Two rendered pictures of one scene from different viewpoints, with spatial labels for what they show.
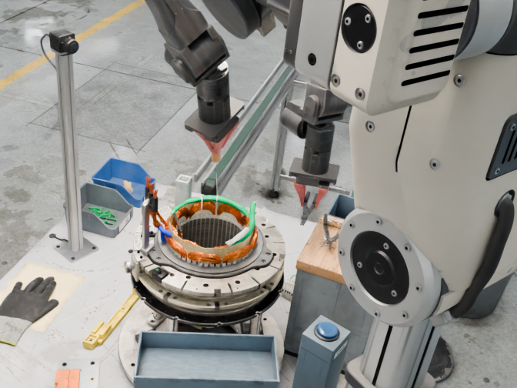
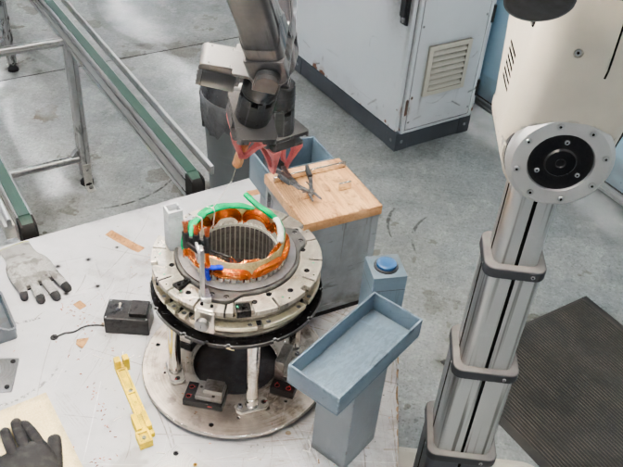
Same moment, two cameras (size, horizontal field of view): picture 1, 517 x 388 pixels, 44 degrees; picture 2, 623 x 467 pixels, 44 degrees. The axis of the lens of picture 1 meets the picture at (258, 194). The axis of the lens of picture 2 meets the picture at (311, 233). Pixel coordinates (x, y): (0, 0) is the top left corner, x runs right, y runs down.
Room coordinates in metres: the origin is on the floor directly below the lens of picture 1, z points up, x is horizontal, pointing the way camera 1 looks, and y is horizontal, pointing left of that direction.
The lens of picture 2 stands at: (0.21, 0.81, 2.04)
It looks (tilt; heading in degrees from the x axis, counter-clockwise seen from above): 38 degrees down; 313
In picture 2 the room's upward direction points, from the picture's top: 5 degrees clockwise
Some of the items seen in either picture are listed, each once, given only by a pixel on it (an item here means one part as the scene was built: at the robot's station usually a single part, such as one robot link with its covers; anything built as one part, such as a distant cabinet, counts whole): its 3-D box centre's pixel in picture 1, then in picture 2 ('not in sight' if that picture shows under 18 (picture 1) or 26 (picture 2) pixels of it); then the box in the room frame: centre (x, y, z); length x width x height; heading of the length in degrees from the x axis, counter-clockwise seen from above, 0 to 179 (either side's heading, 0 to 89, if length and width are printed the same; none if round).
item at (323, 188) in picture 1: (312, 188); (279, 151); (1.19, -0.12, 1.19); 0.07 x 0.07 x 0.09; 81
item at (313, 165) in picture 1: (315, 160); (279, 121); (1.19, -0.11, 1.26); 0.10 x 0.07 x 0.07; 81
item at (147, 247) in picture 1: (147, 228); (204, 273); (1.02, 0.21, 1.15); 0.03 x 0.02 x 0.12; 154
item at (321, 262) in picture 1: (349, 252); (322, 194); (1.16, -0.22, 1.05); 0.20 x 0.19 x 0.02; 163
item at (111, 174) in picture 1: (125, 182); not in sight; (1.68, 0.42, 0.82); 0.16 x 0.14 x 0.07; 79
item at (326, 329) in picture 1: (327, 329); (387, 263); (0.92, -0.17, 1.04); 0.04 x 0.04 x 0.01
